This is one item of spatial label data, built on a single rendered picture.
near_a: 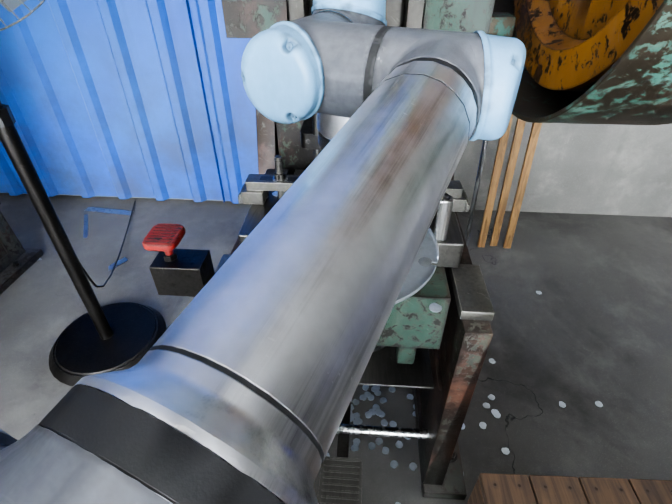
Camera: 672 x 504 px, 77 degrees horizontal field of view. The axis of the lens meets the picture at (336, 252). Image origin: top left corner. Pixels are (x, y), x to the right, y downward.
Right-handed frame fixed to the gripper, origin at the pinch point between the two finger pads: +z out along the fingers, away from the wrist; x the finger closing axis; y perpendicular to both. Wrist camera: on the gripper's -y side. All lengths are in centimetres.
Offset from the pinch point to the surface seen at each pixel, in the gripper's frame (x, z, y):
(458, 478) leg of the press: -31, 77, 7
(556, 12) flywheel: -37, -27, 44
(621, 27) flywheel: -33.0, -30.0, 12.7
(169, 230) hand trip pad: 32.2, 3.5, 13.0
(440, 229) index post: -17.5, 6.3, 21.0
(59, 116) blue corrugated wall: 146, 32, 145
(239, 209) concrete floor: 63, 79, 142
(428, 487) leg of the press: -23, 77, 4
